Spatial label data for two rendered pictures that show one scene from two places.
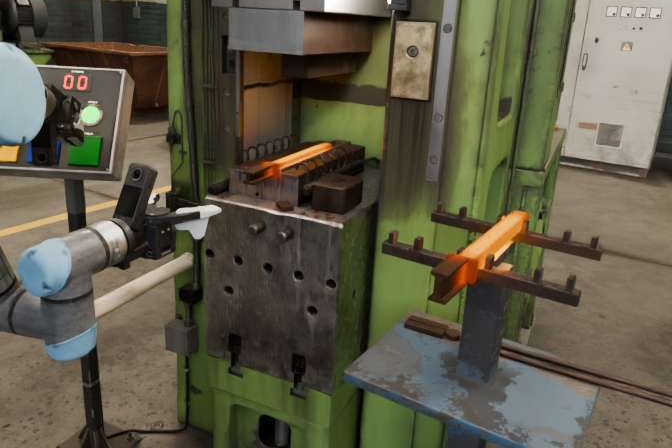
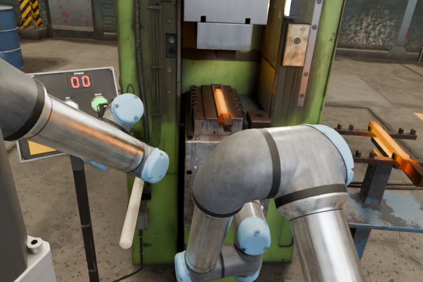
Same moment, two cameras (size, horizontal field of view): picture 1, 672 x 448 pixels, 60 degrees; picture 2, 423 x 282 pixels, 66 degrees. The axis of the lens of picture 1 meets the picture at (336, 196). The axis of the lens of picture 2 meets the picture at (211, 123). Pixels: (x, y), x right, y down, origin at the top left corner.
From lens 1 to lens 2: 0.89 m
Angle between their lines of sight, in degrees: 29
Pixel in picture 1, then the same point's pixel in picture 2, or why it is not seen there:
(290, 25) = (242, 33)
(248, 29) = (212, 36)
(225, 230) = (201, 158)
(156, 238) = not seen: hidden behind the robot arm
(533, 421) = (411, 216)
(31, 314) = (236, 264)
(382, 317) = not seen: hidden behind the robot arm
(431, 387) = (366, 215)
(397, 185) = (281, 111)
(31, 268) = (257, 241)
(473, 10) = (328, 17)
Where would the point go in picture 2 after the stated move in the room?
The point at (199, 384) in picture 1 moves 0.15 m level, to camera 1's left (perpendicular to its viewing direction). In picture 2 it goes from (149, 241) to (121, 250)
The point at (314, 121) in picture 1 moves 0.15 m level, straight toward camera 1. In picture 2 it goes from (191, 73) to (205, 81)
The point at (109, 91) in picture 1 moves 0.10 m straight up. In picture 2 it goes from (107, 84) to (104, 56)
